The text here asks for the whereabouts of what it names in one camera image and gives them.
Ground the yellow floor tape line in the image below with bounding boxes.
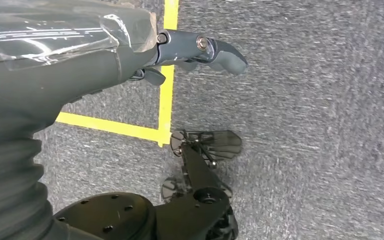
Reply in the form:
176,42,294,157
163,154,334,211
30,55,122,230
55,0,180,148

